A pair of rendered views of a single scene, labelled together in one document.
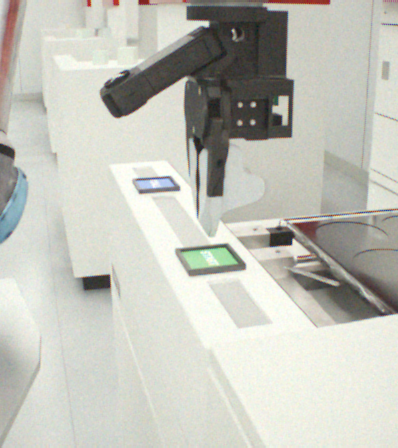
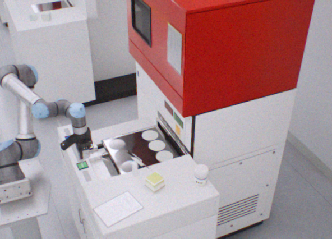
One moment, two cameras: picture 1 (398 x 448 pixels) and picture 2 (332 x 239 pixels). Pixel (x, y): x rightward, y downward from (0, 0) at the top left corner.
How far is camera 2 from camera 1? 186 cm
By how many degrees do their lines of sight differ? 18
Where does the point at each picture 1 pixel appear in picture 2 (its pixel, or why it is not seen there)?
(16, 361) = (46, 184)
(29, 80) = not seen: outside the picture
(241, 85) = (83, 144)
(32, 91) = not seen: outside the picture
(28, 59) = not seen: outside the picture
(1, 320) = (38, 174)
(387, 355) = (107, 185)
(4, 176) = (35, 143)
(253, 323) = (89, 180)
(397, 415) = (105, 196)
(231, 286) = (86, 171)
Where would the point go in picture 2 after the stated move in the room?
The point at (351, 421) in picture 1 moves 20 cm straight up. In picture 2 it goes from (99, 197) to (95, 168)
